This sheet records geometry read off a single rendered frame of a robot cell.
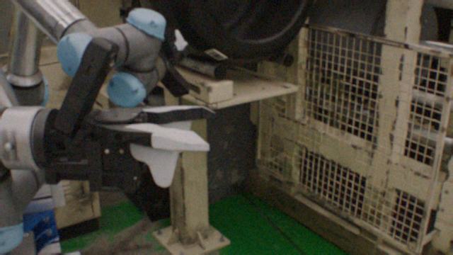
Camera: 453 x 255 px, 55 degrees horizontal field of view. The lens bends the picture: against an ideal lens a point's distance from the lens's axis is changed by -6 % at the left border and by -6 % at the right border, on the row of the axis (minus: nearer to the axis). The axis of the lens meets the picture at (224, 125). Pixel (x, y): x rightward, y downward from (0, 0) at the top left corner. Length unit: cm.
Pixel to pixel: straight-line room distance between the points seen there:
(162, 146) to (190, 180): 149
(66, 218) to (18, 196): 155
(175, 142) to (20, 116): 19
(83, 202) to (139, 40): 140
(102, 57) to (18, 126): 12
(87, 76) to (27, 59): 75
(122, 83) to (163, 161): 46
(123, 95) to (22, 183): 34
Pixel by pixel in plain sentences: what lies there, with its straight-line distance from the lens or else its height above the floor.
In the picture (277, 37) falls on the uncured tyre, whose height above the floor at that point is 99.
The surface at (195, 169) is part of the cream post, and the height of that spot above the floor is 39.
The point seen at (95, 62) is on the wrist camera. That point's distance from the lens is 50.
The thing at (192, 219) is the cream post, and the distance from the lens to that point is 203.
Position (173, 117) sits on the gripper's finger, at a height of 105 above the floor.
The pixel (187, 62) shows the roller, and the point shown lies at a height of 90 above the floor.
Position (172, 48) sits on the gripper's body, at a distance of 108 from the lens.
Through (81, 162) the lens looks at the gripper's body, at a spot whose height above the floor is 102.
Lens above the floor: 124
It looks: 21 degrees down
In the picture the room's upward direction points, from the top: straight up
